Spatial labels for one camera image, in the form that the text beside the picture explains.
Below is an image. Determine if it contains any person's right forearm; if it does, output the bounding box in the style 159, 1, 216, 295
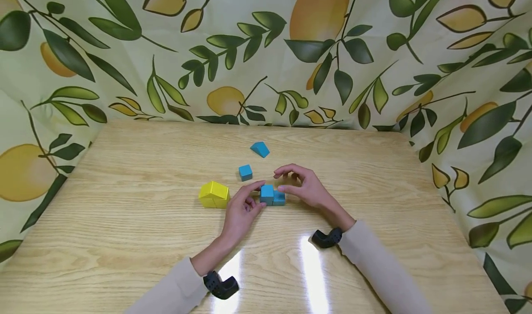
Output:
328, 208, 435, 314

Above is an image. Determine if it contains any person's right hand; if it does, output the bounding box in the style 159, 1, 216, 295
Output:
273, 163, 339, 223

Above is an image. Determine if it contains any person's left forearm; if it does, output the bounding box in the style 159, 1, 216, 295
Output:
125, 235, 242, 314

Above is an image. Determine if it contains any person's left hand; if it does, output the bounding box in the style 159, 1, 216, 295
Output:
220, 181, 267, 246

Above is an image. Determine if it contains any black wrist band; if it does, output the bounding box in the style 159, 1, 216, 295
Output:
203, 270, 241, 301
311, 227, 345, 250

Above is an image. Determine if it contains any blue wedge block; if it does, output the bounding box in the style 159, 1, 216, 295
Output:
249, 141, 270, 159

